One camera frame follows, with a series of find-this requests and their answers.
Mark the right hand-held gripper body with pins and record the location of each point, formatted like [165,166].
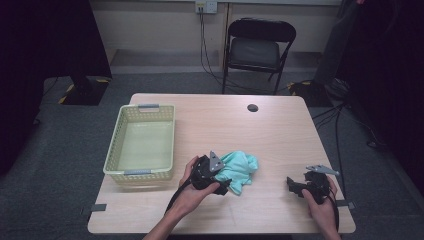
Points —
[318,185]

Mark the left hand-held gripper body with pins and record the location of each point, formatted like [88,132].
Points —
[203,175]

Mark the teal t-shirt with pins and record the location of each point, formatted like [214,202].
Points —
[238,168]

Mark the pale green plastic basket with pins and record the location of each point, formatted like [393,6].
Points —
[118,143]

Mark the person's left hand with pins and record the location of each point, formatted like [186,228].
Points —
[191,200]

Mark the person's right hand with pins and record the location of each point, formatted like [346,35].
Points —
[321,213]

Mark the dark round table grommet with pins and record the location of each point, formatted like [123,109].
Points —
[252,108]

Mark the black stand base yellow tape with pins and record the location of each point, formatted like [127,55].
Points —
[310,93]
[85,93]

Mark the black folding chair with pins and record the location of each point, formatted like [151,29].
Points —
[255,50]

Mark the black curtain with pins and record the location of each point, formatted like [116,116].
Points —
[393,66]
[43,50]

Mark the grey hanging cover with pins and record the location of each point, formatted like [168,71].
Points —
[335,43]

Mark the grey table bracket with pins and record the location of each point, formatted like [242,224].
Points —
[345,204]
[96,208]

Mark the white wall socket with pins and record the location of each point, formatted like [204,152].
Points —
[206,6]

